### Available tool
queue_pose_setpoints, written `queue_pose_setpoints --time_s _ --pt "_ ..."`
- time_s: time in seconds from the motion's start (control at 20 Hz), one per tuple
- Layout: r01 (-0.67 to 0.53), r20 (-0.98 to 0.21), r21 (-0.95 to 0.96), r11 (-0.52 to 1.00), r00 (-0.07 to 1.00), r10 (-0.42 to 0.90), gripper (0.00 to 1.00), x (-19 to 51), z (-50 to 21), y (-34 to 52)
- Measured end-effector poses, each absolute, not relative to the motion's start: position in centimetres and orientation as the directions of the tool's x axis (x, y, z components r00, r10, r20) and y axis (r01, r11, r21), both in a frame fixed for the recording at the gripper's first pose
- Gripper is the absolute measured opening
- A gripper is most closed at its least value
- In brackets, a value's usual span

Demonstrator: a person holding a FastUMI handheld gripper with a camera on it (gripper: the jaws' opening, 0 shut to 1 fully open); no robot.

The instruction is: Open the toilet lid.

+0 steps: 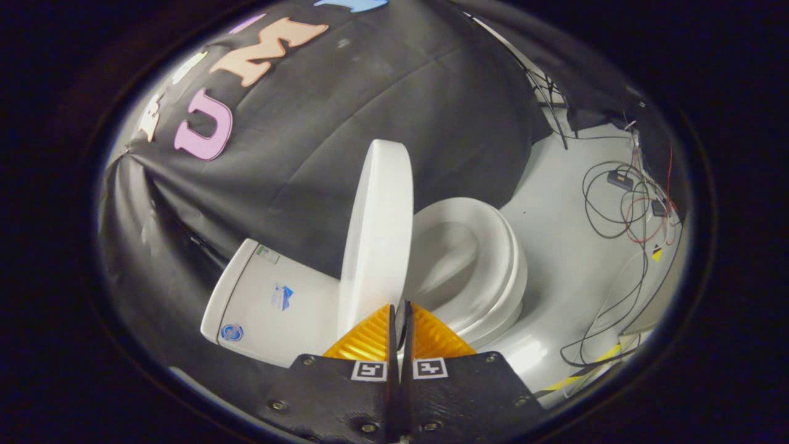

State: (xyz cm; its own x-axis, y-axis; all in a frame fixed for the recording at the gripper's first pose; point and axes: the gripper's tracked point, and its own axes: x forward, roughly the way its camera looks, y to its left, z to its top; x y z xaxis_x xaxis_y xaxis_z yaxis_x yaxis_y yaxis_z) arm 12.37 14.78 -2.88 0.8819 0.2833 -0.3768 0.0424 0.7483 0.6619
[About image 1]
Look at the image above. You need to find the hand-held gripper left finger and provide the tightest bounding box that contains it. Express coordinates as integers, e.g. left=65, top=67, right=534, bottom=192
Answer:
left=256, top=303, right=398, bottom=444

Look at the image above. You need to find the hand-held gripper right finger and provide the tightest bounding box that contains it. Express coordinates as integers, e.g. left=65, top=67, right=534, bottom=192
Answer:
left=398, top=300, right=546, bottom=444

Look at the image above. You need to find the white toilet lid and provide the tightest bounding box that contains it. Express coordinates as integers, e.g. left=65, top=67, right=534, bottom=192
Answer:
left=338, top=139, right=414, bottom=337

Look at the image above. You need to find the white toilet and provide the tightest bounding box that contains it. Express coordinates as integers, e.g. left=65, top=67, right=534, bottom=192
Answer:
left=200, top=197, right=529, bottom=369

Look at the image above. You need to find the white toilet seat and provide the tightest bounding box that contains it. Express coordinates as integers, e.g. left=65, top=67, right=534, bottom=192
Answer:
left=410, top=197, right=529, bottom=346

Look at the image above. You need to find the yellow black floor tape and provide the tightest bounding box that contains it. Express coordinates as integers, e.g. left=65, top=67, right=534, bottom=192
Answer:
left=536, top=342, right=624, bottom=395

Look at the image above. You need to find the black backdrop cloth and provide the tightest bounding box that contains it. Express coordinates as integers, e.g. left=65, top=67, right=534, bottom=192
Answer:
left=99, top=0, right=679, bottom=395

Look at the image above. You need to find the black tripod stand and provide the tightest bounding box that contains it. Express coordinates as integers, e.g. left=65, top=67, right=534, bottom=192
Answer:
left=524, top=62, right=569, bottom=150

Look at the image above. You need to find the bundle of black floor cables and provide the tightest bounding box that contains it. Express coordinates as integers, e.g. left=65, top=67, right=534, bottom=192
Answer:
left=558, top=111, right=685, bottom=368

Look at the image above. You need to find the red cable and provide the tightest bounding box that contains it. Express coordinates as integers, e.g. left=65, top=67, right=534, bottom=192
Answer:
left=624, top=141, right=679, bottom=245

